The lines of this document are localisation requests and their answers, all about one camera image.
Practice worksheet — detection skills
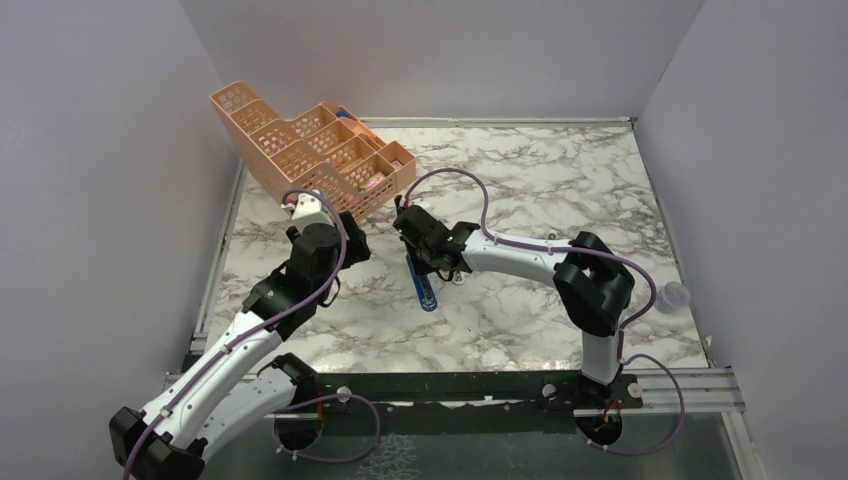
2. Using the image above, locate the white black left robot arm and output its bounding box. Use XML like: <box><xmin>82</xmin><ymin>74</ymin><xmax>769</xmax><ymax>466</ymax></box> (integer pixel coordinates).
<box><xmin>109</xmin><ymin>208</ymin><xmax>370</xmax><ymax>479</ymax></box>

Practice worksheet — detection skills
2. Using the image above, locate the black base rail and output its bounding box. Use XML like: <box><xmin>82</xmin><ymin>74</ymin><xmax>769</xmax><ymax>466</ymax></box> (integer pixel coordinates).
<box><xmin>242</xmin><ymin>366</ymin><xmax>643</xmax><ymax>432</ymax></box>

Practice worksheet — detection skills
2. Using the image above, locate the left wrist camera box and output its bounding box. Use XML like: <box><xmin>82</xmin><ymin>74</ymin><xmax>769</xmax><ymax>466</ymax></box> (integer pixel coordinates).
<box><xmin>281</xmin><ymin>193</ymin><xmax>334</xmax><ymax>231</ymax></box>

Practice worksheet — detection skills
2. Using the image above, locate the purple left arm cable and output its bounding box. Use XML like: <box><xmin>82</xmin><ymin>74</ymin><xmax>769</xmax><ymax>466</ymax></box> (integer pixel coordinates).
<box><xmin>121</xmin><ymin>188</ymin><xmax>383</xmax><ymax>480</ymax></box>

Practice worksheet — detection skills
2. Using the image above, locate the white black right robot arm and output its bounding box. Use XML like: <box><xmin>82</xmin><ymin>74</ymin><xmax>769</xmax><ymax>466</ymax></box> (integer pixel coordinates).
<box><xmin>393</xmin><ymin>205</ymin><xmax>635</xmax><ymax>407</ymax></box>

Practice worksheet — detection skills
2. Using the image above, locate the peach plastic desk organizer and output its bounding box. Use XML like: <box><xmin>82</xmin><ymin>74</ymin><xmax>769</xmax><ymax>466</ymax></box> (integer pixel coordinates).
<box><xmin>210</xmin><ymin>81</ymin><xmax>417</xmax><ymax>221</ymax></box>

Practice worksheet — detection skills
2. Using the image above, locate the colourful item in organizer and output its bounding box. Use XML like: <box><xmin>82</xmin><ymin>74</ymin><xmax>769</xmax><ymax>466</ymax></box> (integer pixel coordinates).
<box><xmin>358</xmin><ymin>173</ymin><xmax>385</xmax><ymax>192</ymax></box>

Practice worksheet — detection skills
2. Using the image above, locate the blue black stapler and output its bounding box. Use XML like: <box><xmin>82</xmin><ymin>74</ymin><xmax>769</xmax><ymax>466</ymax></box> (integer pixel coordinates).
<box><xmin>406</xmin><ymin>255</ymin><xmax>438</xmax><ymax>312</ymax></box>

